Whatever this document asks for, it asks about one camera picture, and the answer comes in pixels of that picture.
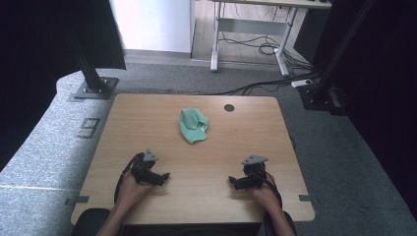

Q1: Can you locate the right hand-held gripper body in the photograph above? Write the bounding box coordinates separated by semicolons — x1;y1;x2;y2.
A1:
241;154;269;190

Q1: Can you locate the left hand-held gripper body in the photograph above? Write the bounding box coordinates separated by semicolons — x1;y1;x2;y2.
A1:
131;148;159;185

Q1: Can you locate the person's right hand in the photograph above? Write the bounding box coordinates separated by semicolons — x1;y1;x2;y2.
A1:
249;175;283;214

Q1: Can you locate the person's left hand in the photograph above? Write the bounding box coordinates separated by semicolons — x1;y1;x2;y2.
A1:
116;170;155;210

